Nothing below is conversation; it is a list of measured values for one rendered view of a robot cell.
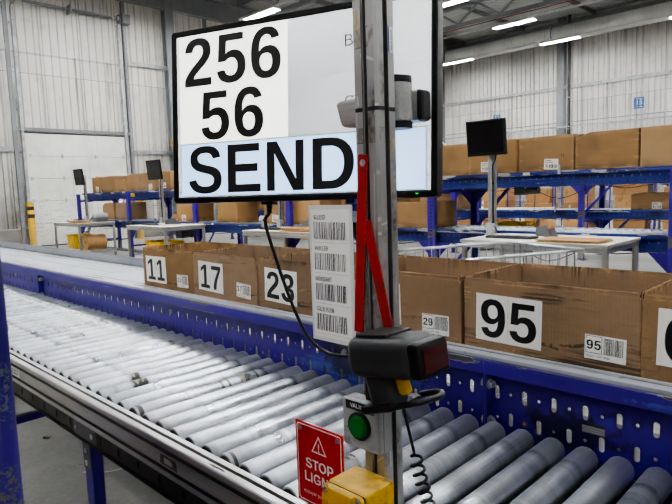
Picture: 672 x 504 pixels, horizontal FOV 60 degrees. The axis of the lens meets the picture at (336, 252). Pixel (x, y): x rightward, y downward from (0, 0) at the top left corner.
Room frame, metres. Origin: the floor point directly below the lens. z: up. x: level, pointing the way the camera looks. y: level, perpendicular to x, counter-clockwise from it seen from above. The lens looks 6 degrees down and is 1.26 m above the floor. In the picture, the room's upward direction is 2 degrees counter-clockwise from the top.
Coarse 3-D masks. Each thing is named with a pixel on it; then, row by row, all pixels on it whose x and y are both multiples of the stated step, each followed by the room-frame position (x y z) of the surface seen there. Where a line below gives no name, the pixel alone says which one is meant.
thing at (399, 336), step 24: (360, 336) 0.71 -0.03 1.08; (384, 336) 0.68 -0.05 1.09; (408, 336) 0.67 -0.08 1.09; (432, 336) 0.68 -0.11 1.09; (360, 360) 0.70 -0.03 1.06; (384, 360) 0.67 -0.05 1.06; (408, 360) 0.65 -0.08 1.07; (432, 360) 0.65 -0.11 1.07; (384, 384) 0.69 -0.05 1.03; (408, 384) 0.69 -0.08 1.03; (384, 408) 0.68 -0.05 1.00
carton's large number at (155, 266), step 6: (150, 258) 2.41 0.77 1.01; (156, 258) 2.38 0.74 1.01; (162, 258) 2.34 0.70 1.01; (150, 264) 2.41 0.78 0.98; (156, 264) 2.38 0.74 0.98; (162, 264) 2.34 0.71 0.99; (150, 270) 2.41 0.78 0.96; (156, 270) 2.38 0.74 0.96; (162, 270) 2.35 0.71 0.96; (150, 276) 2.42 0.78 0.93; (156, 276) 2.38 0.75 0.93; (162, 276) 2.35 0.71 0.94; (162, 282) 2.35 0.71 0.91
